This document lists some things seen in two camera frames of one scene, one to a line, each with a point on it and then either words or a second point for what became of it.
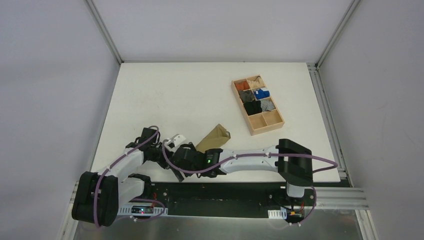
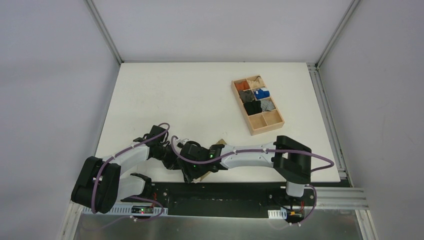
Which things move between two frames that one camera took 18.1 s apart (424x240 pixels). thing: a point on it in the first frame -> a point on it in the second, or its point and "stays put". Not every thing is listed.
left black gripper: x=154 y=153 stays put
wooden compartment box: x=259 y=108 stays put
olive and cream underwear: x=214 y=139 -> x=197 y=180
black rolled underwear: x=253 y=107 stays put
